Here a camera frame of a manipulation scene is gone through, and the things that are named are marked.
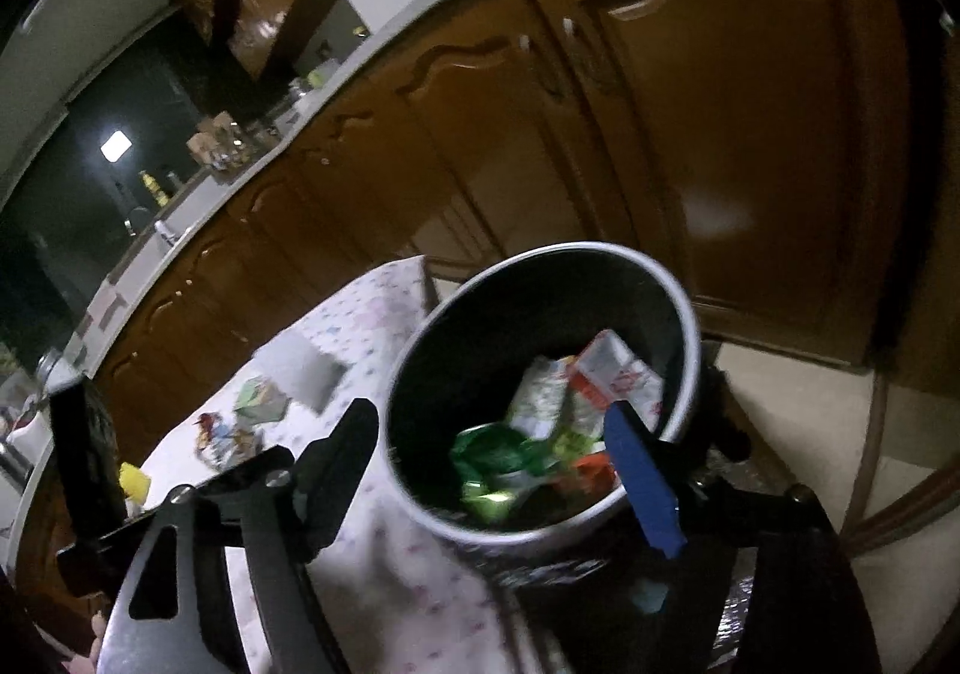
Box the crumpled white paper ball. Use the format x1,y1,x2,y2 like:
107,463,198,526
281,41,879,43
193,411,260,469

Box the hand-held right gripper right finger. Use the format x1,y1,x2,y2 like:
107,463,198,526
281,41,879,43
604,400,882,674

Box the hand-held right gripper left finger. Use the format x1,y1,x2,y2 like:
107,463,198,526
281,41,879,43
94,398,380,674

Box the floral white cloth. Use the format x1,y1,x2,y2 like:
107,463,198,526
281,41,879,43
127,254,601,674

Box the dark kitchen window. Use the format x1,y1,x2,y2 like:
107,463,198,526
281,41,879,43
0,37,226,360

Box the wooden base cabinets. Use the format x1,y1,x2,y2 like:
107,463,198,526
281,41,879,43
15,0,960,570

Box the red and white carton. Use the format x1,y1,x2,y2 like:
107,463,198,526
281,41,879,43
570,329,668,435

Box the white-rimmed black bin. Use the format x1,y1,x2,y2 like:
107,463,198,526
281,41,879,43
382,240,704,559

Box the crumpled blue white wrapper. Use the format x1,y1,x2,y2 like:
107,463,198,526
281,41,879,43
232,375,295,420

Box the person's left hand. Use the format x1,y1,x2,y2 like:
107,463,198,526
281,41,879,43
64,614,113,674

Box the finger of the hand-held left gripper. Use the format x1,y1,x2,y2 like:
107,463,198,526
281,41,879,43
46,374,130,547

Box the white foam block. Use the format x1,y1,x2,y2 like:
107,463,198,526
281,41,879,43
255,333,346,413

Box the white kitchen countertop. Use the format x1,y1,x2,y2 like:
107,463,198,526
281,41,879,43
0,0,646,555

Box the green wrapper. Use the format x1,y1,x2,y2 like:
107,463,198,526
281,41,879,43
450,423,556,525

